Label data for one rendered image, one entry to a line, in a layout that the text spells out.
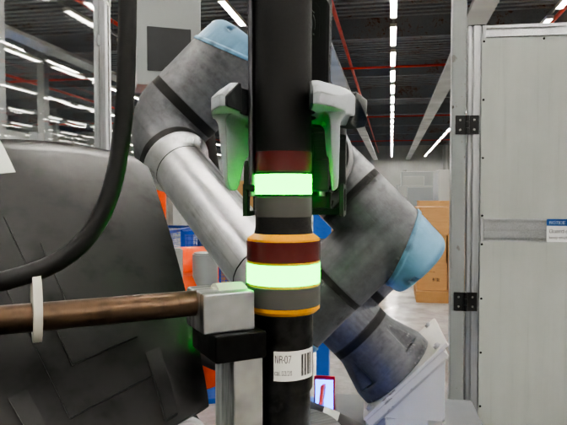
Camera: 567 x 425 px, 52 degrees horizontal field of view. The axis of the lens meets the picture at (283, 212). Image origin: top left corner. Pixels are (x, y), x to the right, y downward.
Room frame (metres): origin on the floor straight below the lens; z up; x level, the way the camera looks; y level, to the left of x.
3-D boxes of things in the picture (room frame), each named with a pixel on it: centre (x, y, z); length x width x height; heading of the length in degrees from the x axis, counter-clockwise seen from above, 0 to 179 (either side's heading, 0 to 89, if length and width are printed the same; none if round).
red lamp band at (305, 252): (0.34, 0.00, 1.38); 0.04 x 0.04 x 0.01
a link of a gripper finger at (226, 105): (0.35, 0.03, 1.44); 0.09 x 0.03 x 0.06; 162
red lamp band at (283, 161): (0.34, 0.00, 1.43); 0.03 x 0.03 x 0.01
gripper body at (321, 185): (0.45, -0.01, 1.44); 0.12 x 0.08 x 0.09; 172
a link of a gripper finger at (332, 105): (0.35, -0.03, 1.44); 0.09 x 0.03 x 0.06; 2
